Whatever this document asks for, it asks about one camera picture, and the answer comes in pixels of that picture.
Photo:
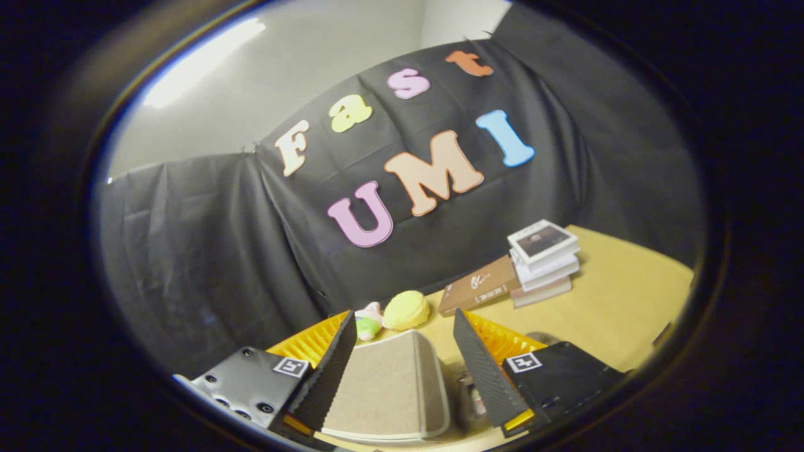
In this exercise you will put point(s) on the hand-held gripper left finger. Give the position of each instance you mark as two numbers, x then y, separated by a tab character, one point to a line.
326	370

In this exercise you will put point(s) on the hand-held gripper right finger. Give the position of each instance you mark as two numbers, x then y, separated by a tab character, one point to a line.
487	370

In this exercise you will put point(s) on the grey shoe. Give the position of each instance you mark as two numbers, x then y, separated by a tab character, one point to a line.
470	402

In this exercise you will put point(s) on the beige fabric storage box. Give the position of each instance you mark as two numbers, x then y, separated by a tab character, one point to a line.
386	389

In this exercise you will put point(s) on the small pink green plush toy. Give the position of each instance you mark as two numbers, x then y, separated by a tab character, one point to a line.
368	323

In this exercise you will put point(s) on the brown flat book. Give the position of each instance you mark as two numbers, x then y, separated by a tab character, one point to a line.
477	285

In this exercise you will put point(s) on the pale brown book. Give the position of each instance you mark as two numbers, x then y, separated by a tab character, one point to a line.
541	292

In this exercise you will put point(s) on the yellow plush toy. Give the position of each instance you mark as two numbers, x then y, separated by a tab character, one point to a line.
406	311

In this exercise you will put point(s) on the white book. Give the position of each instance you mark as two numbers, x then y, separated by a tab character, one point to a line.
545	262
549	276

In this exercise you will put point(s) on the dark cover white-edged book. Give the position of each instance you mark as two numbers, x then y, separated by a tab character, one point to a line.
541	240

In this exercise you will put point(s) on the black backdrop cloth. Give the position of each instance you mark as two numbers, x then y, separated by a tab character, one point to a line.
402	232

